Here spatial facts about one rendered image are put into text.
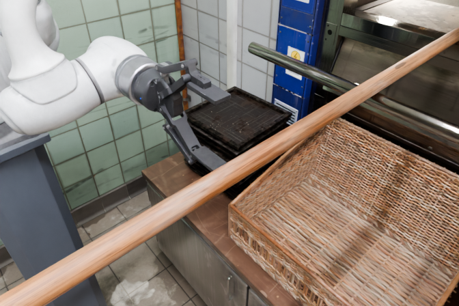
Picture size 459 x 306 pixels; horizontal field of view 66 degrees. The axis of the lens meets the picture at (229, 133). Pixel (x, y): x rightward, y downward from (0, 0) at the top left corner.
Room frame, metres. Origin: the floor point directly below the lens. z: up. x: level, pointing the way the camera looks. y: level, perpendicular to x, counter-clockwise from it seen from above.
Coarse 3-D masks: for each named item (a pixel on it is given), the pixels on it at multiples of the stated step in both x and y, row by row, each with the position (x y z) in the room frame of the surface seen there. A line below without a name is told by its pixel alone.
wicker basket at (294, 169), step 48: (336, 144) 0.96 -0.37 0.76; (384, 144) 0.86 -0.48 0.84; (288, 192) 0.90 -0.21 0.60; (336, 192) 0.88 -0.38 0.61; (384, 192) 0.79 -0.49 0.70; (432, 192) 0.72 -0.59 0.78; (240, 240) 0.68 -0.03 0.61; (288, 240) 0.69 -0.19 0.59; (336, 240) 0.69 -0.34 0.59; (384, 240) 0.69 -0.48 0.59; (432, 240) 0.65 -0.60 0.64; (288, 288) 0.53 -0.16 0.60; (336, 288) 0.54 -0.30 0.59; (384, 288) 0.53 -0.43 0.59; (432, 288) 0.54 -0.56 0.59
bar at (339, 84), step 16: (256, 48) 0.82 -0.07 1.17; (288, 64) 0.74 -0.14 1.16; (304, 64) 0.72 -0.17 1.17; (320, 80) 0.67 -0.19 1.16; (336, 80) 0.65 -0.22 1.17; (384, 96) 0.58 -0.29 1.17; (400, 112) 0.54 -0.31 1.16; (416, 112) 0.53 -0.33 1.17; (432, 128) 0.49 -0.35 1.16; (448, 128) 0.48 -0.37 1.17
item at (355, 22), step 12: (348, 12) 1.07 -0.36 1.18; (360, 12) 1.07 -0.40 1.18; (348, 24) 1.05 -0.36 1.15; (360, 24) 1.03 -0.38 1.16; (372, 24) 1.00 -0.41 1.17; (384, 24) 0.97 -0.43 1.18; (396, 24) 0.97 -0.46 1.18; (408, 24) 0.97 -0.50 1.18; (384, 36) 0.97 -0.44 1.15; (396, 36) 0.94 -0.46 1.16; (408, 36) 0.92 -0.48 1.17; (420, 36) 0.89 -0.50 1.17; (432, 36) 0.88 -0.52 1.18; (420, 48) 0.89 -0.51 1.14; (456, 48) 0.82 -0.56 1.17; (456, 60) 0.82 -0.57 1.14
